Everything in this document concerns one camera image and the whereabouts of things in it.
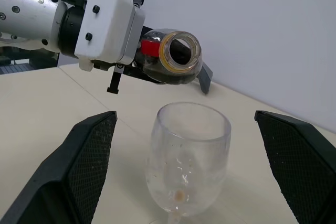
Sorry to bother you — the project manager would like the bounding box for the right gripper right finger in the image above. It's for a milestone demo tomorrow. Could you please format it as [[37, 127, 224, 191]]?
[[254, 110, 336, 224]]

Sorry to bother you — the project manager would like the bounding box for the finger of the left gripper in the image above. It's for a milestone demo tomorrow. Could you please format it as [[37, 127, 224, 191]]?
[[141, 26, 169, 37], [122, 62, 171, 86]]

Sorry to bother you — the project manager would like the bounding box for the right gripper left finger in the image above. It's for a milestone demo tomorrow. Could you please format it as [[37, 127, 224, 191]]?
[[0, 111, 118, 224]]

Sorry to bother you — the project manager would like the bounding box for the dark soda bottle red label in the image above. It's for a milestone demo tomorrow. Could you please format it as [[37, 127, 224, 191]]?
[[134, 27, 203, 86]]

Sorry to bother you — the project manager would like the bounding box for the clear plastic cup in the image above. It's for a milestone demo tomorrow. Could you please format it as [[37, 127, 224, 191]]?
[[143, 101, 233, 224]]

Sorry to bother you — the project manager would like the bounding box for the dark gridded background equipment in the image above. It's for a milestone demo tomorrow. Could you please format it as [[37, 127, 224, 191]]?
[[0, 48, 60, 76]]

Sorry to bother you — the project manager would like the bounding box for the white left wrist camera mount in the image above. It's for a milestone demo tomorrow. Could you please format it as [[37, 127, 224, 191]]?
[[73, 0, 146, 72]]

